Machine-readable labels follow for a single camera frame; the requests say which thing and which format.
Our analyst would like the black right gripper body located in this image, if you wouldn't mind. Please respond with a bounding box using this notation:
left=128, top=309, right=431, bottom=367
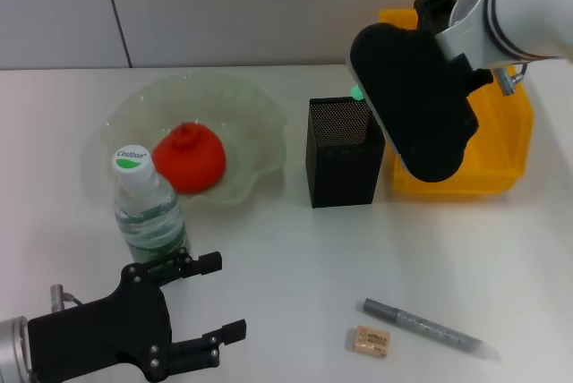
left=414, top=0, right=458, bottom=35

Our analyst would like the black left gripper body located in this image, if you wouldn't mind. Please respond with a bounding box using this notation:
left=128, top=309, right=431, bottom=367
left=27, top=263, right=175, bottom=383

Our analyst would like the clear bottle with green label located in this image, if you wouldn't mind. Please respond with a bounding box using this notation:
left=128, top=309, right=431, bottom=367
left=111, top=146, right=192, bottom=267

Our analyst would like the red-orange toy fruit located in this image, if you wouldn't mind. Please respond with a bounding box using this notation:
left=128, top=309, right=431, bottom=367
left=150, top=122, right=227, bottom=195

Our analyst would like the beige eraser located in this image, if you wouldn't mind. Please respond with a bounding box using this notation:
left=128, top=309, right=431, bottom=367
left=348, top=325, right=389, bottom=357

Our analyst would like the wavy green glass fruit plate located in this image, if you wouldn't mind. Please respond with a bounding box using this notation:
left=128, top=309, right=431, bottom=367
left=103, top=72, right=287, bottom=218

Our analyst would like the black mesh pen holder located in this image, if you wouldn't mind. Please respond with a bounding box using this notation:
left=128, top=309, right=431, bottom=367
left=305, top=96, right=387, bottom=209

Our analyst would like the grey marker pen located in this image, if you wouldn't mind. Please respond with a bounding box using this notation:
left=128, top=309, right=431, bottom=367
left=362, top=297, right=501, bottom=362

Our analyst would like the yellow plastic bin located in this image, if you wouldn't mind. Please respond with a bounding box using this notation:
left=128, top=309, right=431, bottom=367
left=378, top=8, right=535, bottom=197

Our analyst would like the left gripper connector cable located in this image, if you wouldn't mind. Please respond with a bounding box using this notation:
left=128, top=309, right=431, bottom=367
left=48, top=283, right=85, bottom=312

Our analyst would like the gripper connector cable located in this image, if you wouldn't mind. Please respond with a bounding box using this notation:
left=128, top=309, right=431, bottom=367
left=492, top=62, right=530, bottom=98
left=48, top=283, right=85, bottom=312

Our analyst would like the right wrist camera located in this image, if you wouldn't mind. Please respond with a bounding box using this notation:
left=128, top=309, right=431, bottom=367
left=346, top=22, right=481, bottom=184

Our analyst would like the right gripper connector cable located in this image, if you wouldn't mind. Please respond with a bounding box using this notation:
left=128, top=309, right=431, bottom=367
left=492, top=62, right=530, bottom=98

